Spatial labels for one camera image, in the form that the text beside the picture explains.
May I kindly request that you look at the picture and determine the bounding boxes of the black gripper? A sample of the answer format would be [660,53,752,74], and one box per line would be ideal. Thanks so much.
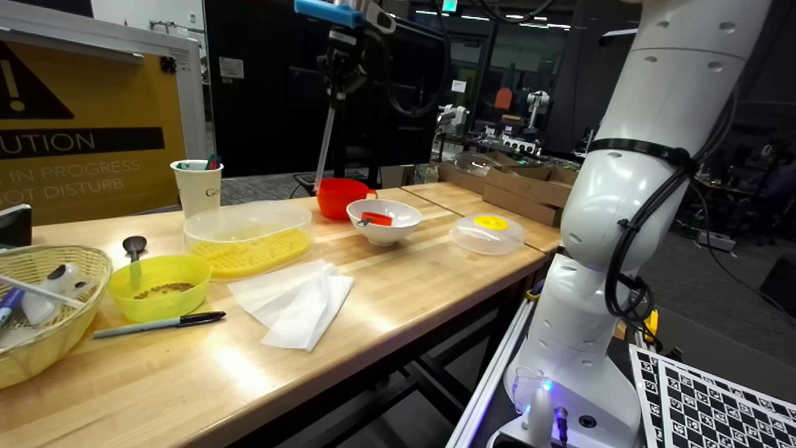
[315,28,369,102]

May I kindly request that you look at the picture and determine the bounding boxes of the clear white straw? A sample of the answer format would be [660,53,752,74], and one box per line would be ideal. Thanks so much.
[313,102,335,193]

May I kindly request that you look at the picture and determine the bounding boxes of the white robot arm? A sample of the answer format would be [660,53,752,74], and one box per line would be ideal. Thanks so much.
[496,0,771,448]

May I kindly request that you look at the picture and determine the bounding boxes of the orange plastic bowl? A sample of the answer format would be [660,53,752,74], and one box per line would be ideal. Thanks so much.
[315,176,374,222]

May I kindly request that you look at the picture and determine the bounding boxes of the white ceramic bowl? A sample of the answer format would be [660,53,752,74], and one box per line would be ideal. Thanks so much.
[345,198,422,247]

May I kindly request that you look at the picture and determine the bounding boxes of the clear container yellow contents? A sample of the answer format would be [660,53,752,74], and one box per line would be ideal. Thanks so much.
[185,201,313,278]

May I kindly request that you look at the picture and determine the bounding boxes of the yellow-green plastic bowl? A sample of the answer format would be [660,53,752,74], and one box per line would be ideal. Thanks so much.
[110,254,212,320]

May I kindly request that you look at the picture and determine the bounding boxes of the red measuring cup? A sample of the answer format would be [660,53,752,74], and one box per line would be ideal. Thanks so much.
[360,211,394,227]

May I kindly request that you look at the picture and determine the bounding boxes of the white paper cup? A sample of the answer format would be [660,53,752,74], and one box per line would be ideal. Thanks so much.
[170,158,225,217]

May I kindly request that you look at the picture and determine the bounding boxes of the clear lidded container yellow toy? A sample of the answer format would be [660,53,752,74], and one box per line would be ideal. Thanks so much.
[450,213,524,255]

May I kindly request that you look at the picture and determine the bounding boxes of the white paper napkins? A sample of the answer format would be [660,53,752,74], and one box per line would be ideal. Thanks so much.
[228,258,356,351]

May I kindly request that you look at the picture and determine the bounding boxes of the yellow caution sign board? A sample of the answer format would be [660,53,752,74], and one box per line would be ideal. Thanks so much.
[0,39,185,224]

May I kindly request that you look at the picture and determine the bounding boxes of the black measuring spoon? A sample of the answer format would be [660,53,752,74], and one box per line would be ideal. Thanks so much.
[121,233,146,287]

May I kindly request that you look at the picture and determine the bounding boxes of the black marker pen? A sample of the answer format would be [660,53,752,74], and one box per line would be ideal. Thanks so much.
[93,311,227,339]

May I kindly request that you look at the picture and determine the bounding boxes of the black small box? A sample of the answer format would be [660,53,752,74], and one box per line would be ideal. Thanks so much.
[0,204,33,247]

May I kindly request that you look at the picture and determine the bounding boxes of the wicker basket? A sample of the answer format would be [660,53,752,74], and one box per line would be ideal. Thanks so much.
[0,243,113,389]

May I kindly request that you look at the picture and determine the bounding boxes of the checkerboard calibration board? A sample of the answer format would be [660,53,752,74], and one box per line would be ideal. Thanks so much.
[629,346,796,448]

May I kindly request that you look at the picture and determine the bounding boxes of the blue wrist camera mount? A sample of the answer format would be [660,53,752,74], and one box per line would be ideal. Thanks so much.
[294,0,395,33]

